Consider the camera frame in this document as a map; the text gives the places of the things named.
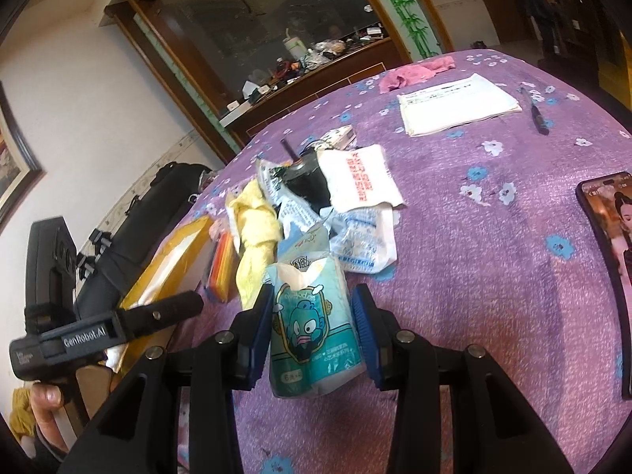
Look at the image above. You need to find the long black bag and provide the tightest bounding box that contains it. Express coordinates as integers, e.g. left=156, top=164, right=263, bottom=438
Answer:
left=73, top=161, right=219, bottom=318

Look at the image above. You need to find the white green cup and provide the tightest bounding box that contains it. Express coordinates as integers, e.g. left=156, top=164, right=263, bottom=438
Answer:
left=283, top=34, right=308, bottom=61

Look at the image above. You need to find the black electric motor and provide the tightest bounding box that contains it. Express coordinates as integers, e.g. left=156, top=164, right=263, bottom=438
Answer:
left=281, top=139, right=333, bottom=209

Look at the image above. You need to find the yellow cloth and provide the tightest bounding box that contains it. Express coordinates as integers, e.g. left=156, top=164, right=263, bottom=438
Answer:
left=226, top=179, right=283, bottom=308

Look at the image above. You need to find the floral white tissue pack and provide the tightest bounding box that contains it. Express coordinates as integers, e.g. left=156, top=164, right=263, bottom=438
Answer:
left=320, top=125, right=357, bottom=150

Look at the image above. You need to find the clear blue-print packet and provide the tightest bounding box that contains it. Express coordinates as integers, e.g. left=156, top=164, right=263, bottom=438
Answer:
left=330, top=205, right=399, bottom=276

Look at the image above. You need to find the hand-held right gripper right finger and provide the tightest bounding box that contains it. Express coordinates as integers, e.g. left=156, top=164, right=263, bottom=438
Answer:
left=352, top=284, right=576, bottom=474

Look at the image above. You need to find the teal cartoon tissue pack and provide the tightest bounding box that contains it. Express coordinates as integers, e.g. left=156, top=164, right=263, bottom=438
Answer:
left=267, top=256, right=367, bottom=399

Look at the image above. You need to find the green white packet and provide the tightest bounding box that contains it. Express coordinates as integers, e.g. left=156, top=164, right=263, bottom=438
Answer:
left=256, top=157, right=297, bottom=208

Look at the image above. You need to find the purple floral blanket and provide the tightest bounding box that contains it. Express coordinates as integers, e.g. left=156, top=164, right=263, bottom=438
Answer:
left=170, top=49, right=632, bottom=474

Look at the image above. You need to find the pink cloth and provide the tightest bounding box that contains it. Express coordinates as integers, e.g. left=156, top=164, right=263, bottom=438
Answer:
left=378, top=55, right=456, bottom=94

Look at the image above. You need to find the person's left hand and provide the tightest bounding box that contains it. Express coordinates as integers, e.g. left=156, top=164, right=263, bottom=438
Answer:
left=30, top=382, right=70, bottom=455

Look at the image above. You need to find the white paper stack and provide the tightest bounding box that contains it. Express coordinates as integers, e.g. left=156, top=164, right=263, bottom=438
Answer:
left=397, top=72, right=523, bottom=138

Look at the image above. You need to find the small white printed packet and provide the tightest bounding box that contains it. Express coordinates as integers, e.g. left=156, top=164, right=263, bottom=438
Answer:
left=276, top=192, right=323, bottom=238

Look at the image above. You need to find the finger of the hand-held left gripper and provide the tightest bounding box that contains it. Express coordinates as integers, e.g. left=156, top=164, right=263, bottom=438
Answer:
left=116, top=291, right=204, bottom=341

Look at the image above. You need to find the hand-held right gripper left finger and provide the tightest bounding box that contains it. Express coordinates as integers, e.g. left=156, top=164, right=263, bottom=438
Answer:
left=56, top=284, right=275, bottom=474

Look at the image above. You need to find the black pen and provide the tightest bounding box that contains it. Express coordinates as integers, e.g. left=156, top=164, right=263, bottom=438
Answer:
left=517, top=86, right=552, bottom=137

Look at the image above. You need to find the orange packet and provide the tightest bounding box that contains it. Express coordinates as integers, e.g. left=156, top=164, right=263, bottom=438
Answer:
left=206, top=231, right=239, bottom=303

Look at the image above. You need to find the white red-print plastic bag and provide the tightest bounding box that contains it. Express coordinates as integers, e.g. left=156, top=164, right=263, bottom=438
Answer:
left=316, top=145, right=406, bottom=214

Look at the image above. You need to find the smartphone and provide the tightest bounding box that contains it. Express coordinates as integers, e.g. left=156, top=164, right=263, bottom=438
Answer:
left=576, top=171, right=632, bottom=399

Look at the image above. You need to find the white flat box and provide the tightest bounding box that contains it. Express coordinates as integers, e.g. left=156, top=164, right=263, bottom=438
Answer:
left=219, top=101, right=254, bottom=128

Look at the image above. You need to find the wooden glass cabinet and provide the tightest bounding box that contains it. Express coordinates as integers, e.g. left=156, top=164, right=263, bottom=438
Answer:
left=103, top=0, right=455, bottom=165

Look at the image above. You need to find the framed wall picture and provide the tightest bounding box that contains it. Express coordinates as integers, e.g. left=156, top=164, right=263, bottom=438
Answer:
left=0, top=81, right=47, bottom=232

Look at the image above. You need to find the yellow cardboard box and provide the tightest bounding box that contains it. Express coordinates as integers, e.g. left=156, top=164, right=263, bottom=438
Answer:
left=105, top=214, right=216, bottom=372

